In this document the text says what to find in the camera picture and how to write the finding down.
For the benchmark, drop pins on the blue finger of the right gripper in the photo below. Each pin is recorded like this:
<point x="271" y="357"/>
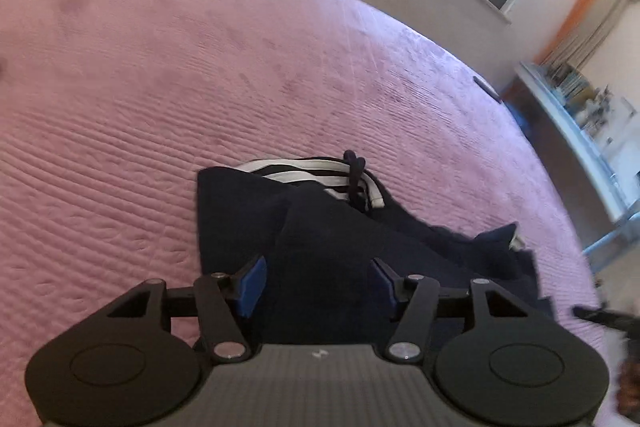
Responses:
<point x="609" y="319"/>

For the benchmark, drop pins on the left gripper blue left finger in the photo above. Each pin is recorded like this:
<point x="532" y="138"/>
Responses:
<point x="220" y="300"/>

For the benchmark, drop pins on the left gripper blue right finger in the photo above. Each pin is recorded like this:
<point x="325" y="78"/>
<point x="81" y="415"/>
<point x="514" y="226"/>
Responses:
<point x="410" y="303"/>

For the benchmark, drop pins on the black phone on bed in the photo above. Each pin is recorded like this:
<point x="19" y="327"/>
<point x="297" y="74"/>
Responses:
<point x="487" y="88"/>

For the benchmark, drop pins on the pink quilted bed cover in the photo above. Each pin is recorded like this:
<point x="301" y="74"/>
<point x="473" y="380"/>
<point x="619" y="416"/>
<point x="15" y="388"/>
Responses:
<point x="110" y="107"/>

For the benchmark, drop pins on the navy striped track pants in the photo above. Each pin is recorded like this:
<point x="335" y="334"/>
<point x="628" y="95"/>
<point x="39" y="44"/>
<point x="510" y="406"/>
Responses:
<point x="318" y="223"/>

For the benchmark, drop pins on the orange beige curtain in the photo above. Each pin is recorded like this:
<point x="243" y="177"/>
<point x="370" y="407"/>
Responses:
<point x="585" y="28"/>

